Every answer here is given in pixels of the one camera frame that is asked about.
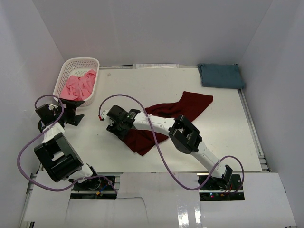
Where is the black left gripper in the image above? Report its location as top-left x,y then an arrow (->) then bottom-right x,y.
54,98 -> 84,126

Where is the dark red t shirt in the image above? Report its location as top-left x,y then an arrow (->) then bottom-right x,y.
122,91 -> 213,156

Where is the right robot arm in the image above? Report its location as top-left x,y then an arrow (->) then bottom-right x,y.
101,105 -> 233,190

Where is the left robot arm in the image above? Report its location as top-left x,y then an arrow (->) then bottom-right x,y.
34,99 -> 100,190

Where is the pink t shirt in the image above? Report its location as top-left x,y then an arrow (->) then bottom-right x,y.
59,70 -> 96,101

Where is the white plastic basket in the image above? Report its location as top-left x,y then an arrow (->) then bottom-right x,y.
53,57 -> 100,106

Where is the white paper sheet front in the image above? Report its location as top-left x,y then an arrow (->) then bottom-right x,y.
24,172 -> 296,228

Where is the folded teal t shirt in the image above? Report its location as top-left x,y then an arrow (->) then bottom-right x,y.
197,64 -> 246,89

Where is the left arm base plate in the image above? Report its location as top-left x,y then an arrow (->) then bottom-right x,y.
70,178 -> 117,200

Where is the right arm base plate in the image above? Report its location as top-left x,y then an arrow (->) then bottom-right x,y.
199,174 -> 245,202

